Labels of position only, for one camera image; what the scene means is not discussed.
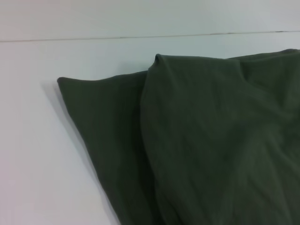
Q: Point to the dark green FREE t-shirt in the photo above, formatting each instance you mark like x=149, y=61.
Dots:
x=199, y=140

